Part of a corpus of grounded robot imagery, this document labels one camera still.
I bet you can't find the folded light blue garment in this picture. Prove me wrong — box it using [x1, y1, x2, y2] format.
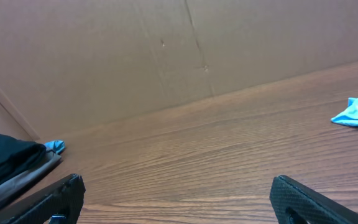
[44, 140, 66, 154]

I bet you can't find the cardboard back wall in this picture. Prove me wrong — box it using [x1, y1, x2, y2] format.
[0, 0, 358, 138]

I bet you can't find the folded black garment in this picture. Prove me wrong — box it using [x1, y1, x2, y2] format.
[0, 134, 46, 185]

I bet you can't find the folded grey garment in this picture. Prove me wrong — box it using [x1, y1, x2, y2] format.
[0, 151, 61, 208]

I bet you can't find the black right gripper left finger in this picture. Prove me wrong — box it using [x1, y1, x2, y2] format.
[0, 174, 86, 224]

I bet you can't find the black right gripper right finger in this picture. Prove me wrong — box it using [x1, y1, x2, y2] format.
[269, 175, 358, 224]

